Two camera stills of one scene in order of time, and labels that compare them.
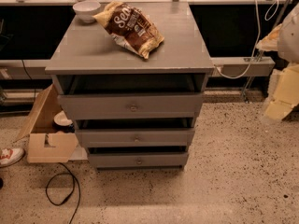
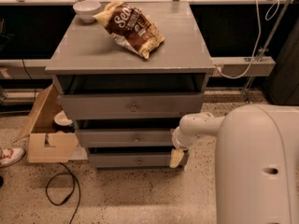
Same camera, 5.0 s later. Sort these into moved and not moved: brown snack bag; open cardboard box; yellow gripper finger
Moved: yellow gripper finger
Not moved: brown snack bag; open cardboard box
